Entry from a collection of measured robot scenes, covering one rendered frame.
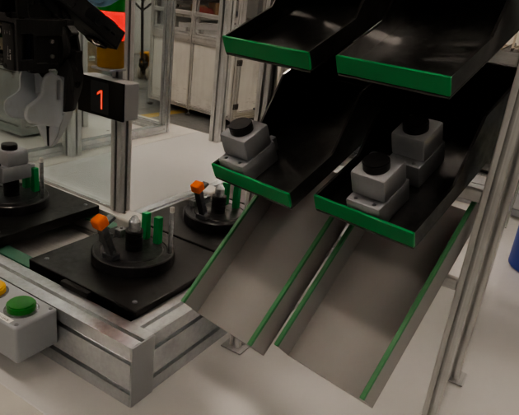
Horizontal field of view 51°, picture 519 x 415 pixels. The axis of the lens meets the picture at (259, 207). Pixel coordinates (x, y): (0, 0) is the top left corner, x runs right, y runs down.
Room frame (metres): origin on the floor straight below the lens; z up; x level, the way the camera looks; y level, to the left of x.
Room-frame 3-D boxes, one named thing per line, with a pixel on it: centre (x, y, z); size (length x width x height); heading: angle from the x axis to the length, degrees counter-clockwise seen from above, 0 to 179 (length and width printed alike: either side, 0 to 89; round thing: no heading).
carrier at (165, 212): (1.06, 0.08, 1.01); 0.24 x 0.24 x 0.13; 60
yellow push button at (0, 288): (0.70, 0.38, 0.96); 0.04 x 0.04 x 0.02
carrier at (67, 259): (0.84, 0.21, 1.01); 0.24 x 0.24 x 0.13; 60
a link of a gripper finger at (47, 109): (0.62, 0.26, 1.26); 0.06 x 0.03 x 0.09; 150
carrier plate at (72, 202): (1.02, 0.50, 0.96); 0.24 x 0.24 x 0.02; 60
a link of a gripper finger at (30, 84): (0.64, 0.29, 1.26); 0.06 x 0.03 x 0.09; 150
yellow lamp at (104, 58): (1.04, 0.31, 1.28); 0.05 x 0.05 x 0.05
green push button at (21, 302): (0.67, 0.32, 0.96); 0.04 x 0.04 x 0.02
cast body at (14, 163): (1.03, 0.49, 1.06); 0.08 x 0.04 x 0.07; 150
